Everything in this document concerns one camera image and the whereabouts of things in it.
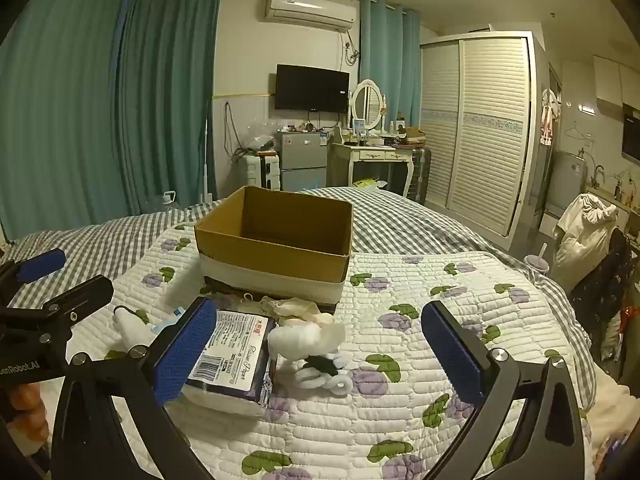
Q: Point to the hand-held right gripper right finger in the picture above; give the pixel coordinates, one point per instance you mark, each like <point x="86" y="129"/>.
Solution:
<point x="452" y="355"/>

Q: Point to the grey washing machine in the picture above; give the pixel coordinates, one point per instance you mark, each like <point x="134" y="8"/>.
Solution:
<point x="562" y="182"/>

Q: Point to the white oval mirror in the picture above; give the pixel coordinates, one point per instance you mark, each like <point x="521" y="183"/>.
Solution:
<point x="369" y="105"/>

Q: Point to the white louvred wardrobe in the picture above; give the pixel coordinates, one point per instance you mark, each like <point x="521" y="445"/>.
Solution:
<point x="480" y="135"/>

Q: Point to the small silver fridge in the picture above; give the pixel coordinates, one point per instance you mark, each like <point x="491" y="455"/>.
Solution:
<point x="302" y="160"/>

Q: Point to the white sock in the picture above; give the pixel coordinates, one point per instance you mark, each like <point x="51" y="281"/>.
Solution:
<point x="129" y="330"/>

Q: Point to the small brown box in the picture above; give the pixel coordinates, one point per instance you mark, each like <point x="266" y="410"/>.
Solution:
<point x="415" y="134"/>

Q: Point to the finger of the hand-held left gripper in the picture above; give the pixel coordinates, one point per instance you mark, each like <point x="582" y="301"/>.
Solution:
<point x="42" y="265"/>
<point x="82" y="297"/>

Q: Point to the teal curtain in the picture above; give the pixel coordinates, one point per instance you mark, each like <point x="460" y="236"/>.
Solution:
<point x="387" y="60"/>
<point x="170" y="100"/>
<point x="55" y="125"/>

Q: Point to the pale blue soft packet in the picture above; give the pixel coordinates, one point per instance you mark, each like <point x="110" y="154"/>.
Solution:
<point x="167" y="322"/>

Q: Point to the white jacket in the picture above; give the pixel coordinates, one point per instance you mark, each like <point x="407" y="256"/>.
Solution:
<point x="582" y="240"/>

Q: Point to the white standing pole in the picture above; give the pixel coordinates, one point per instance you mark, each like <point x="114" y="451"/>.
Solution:
<point x="206" y="160"/>

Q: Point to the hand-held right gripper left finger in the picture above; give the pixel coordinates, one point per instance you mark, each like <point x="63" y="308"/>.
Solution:
<point x="185" y="355"/>

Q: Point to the small blue picture frame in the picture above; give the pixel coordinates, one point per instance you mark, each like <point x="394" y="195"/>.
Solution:
<point x="359" y="126"/>

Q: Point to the white wall cabinets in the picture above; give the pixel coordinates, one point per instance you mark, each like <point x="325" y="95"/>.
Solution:
<point x="617" y="80"/>

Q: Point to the tissue paper pack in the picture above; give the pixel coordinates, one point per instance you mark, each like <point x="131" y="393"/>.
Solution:
<point x="235" y="355"/>

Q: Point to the white ribbed suitcase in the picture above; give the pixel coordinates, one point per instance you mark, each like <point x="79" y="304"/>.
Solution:
<point x="260" y="170"/>

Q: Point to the black range hood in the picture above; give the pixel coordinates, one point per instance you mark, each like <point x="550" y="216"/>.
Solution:
<point x="631" y="132"/>

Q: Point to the white cotton wad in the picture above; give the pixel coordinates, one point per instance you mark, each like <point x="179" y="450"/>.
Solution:
<point x="292" y="340"/>

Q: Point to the cream dressing table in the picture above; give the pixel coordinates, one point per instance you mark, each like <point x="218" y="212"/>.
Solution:
<point x="370" y="155"/>

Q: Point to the beige stocking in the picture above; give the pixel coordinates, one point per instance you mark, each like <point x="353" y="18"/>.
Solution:
<point x="295" y="307"/>

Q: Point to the yellow bag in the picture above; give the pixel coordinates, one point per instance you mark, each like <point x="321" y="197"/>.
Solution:
<point x="367" y="183"/>

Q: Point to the person's left hand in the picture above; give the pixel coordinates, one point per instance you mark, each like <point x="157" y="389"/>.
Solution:
<point x="29" y="407"/>

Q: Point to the brown cardboard box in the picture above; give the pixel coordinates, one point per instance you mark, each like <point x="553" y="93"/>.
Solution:
<point x="270" y="255"/>

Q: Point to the pink hanging clothes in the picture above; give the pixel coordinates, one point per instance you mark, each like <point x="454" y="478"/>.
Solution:
<point x="549" y="117"/>

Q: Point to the white cloth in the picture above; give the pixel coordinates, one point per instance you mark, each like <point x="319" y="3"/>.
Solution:
<point x="331" y="337"/>

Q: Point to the plastic cup with straw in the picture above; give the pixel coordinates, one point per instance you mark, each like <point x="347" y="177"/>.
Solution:
<point x="536" y="262"/>

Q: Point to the clear plastic bags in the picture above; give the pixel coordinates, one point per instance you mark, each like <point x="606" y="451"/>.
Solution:
<point x="260" y="137"/>

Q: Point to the black wall television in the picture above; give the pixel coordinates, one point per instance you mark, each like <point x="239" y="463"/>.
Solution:
<point x="312" y="87"/>

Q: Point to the white floral quilt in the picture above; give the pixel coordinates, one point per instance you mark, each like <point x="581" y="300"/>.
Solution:
<point x="400" y="435"/>

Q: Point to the white air conditioner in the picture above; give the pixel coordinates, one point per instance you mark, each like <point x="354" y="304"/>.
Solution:
<point x="307" y="10"/>

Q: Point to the clear water jug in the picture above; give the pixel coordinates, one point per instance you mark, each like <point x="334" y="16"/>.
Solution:
<point x="169" y="198"/>

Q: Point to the dark clothes on chair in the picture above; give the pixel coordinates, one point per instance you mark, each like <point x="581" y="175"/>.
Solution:
<point x="602" y="285"/>

